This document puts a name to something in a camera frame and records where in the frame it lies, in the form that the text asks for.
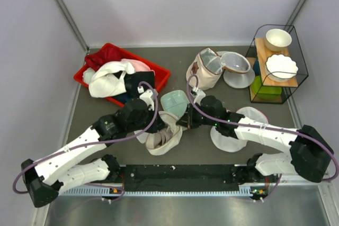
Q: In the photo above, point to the dark blue garment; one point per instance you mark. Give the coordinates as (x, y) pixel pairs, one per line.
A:
(131, 82)

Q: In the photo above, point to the pink garment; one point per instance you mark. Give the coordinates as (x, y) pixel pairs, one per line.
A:
(138, 65)

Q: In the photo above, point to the light green ceramic tray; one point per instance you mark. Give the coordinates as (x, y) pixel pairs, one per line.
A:
(175, 102)

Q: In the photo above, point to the grey slotted cable duct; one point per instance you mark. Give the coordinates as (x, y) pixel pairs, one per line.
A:
(242, 191)

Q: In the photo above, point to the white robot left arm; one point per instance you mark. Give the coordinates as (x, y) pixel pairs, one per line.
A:
(45, 179)

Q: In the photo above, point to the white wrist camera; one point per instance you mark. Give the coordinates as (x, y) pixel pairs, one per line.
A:
(148, 96)
(197, 94)

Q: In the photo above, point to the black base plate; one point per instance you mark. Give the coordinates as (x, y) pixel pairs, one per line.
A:
(184, 178)

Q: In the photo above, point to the teal item behind rack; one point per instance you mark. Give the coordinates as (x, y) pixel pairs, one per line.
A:
(256, 68)

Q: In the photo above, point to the cream bear laundry bag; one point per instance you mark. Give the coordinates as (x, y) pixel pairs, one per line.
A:
(207, 67)

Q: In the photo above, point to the green container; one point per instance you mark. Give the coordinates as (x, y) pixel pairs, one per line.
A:
(267, 93)

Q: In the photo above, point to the white mesh bra laundry bag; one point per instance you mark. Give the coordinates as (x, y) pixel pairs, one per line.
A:
(147, 138)

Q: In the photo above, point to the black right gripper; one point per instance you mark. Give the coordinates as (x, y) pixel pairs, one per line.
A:
(188, 119)

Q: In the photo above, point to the white bra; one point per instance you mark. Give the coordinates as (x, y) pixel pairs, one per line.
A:
(108, 81)

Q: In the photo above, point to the white pink-trimmed mesh bag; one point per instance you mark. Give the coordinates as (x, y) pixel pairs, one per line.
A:
(229, 144)

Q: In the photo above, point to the grey taupe bra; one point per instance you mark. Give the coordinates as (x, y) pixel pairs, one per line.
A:
(162, 137)

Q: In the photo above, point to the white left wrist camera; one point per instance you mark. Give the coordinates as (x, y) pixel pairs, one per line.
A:
(148, 96)

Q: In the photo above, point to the wooden shelf board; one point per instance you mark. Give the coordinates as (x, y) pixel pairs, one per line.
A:
(262, 54)

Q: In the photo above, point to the black wire shelf rack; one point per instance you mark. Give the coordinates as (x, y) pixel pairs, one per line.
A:
(295, 53)

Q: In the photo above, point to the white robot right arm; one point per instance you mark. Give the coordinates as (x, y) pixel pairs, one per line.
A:
(301, 152)

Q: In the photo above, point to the red garment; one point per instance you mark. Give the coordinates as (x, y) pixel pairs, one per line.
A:
(103, 56)

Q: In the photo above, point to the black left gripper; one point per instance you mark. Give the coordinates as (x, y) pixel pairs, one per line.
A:
(156, 126)

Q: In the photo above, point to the white round bowl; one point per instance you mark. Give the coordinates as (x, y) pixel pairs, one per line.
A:
(277, 39)

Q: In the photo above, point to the white scalloped bowl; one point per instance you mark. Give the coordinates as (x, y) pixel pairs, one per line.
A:
(280, 68)

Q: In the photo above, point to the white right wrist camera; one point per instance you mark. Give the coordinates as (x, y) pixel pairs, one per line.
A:
(197, 94)

